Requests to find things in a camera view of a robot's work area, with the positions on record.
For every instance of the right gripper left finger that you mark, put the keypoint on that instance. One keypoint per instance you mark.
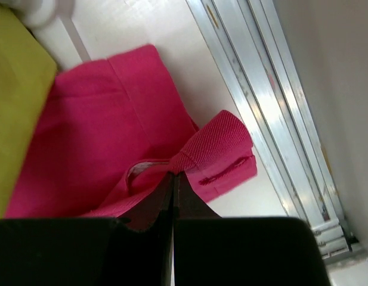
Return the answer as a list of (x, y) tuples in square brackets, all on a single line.
[(133, 249)]

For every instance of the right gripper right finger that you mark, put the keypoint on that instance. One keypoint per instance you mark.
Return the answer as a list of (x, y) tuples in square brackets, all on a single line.
[(212, 250)]

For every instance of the pink trousers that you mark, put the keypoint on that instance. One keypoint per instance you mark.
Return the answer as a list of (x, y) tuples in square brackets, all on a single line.
[(111, 130)]

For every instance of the yellow garment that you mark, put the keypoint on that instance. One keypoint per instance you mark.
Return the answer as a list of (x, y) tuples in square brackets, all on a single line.
[(27, 72)]

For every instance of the white and silver clothes rack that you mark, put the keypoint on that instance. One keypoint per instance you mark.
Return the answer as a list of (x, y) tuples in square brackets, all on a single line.
[(51, 22)]

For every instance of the aluminium rail right side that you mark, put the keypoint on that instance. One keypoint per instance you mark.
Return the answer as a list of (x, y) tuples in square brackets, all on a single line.
[(248, 45)]

